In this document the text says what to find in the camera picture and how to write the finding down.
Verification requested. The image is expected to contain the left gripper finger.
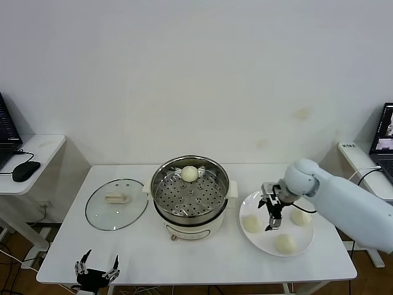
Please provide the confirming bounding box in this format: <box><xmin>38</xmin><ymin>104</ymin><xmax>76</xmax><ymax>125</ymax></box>
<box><xmin>103</xmin><ymin>254</ymin><xmax>120</xmax><ymax>280</ymax></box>
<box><xmin>74</xmin><ymin>249</ymin><xmax>92</xmax><ymax>274</ymax></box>

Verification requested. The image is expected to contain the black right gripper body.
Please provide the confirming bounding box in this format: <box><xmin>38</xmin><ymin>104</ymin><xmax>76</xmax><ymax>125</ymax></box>
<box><xmin>267</xmin><ymin>185</ymin><xmax>289</xmax><ymax>216</ymax></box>

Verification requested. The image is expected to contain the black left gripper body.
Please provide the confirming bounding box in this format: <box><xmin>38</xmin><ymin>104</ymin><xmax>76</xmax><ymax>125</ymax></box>
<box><xmin>76</xmin><ymin>268</ymin><xmax>110</xmax><ymax>289</ymax></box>

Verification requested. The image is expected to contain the white steamed baozi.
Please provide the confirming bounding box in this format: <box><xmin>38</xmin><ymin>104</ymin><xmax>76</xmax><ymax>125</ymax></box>
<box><xmin>180</xmin><ymin>165</ymin><xmax>199</xmax><ymax>183</ymax></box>
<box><xmin>274</xmin><ymin>233</ymin><xmax>298</xmax><ymax>254</ymax></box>
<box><xmin>290</xmin><ymin>208</ymin><xmax>313</xmax><ymax>227</ymax></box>
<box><xmin>243</xmin><ymin>214</ymin><xmax>265</xmax><ymax>234</ymax></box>

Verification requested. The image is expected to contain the steel perforated steamer basket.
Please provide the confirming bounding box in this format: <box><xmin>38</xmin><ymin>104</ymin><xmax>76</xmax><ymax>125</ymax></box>
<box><xmin>143</xmin><ymin>155</ymin><xmax>239</xmax><ymax>218</ymax></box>

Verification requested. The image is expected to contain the white round plate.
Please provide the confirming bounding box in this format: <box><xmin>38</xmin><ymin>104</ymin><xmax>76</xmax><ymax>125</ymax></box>
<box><xmin>238</xmin><ymin>190</ymin><xmax>316</xmax><ymax>257</ymax></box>

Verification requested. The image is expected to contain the cream electric cooking pot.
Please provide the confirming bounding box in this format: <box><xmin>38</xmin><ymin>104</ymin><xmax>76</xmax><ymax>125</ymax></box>
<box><xmin>152</xmin><ymin>196</ymin><xmax>234</xmax><ymax>243</ymax></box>

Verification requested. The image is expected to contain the white side table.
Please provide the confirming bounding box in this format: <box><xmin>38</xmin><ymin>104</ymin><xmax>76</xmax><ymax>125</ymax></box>
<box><xmin>337</xmin><ymin>141</ymin><xmax>393</xmax><ymax>268</ymax></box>
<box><xmin>0</xmin><ymin>134</ymin><xmax>67</xmax><ymax>259</ymax></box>

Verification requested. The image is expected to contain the black computer mouse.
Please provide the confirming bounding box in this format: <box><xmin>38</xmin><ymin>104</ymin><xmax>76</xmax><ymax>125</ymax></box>
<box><xmin>12</xmin><ymin>160</ymin><xmax>41</xmax><ymax>183</ymax></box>

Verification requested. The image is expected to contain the grey open laptop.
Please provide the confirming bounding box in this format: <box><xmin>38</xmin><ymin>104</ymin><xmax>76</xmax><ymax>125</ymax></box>
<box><xmin>369</xmin><ymin>103</ymin><xmax>393</xmax><ymax>182</ymax></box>

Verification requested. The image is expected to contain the black open laptop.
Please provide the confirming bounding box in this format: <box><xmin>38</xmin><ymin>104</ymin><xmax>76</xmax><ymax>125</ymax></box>
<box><xmin>0</xmin><ymin>92</ymin><xmax>24</xmax><ymax>173</ymax></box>

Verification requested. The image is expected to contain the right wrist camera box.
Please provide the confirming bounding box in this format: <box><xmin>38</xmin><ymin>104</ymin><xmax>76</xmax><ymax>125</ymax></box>
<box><xmin>261</xmin><ymin>182</ymin><xmax>281</xmax><ymax>196</ymax></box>

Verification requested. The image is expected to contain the thin white floor cable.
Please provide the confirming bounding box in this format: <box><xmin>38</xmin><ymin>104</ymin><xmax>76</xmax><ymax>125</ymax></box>
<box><xmin>117</xmin><ymin>285</ymin><xmax>161</xmax><ymax>295</ymax></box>
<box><xmin>0</xmin><ymin>248</ymin><xmax>40</xmax><ymax>273</ymax></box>

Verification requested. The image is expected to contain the glass lid with cream handle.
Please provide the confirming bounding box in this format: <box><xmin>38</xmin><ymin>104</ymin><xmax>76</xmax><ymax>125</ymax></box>
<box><xmin>85</xmin><ymin>177</ymin><xmax>150</xmax><ymax>232</ymax></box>

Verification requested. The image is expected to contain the black floor cable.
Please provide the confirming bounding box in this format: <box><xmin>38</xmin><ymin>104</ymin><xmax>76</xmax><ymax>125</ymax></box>
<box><xmin>0</xmin><ymin>242</ymin><xmax>41</xmax><ymax>271</ymax></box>

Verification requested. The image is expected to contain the black cable with inline adapter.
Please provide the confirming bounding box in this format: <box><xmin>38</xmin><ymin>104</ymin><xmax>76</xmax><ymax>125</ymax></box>
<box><xmin>349</xmin><ymin>167</ymin><xmax>383</xmax><ymax>262</ymax></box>

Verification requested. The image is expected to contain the white laptop cable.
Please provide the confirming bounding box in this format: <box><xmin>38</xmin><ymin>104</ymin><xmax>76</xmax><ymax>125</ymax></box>
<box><xmin>349</xmin><ymin>165</ymin><xmax>382</xmax><ymax>185</ymax></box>

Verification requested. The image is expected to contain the black mouse cable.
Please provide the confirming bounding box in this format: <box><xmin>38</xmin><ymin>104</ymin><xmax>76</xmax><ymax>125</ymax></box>
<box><xmin>0</xmin><ymin>149</ymin><xmax>35</xmax><ymax>176</ymax></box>

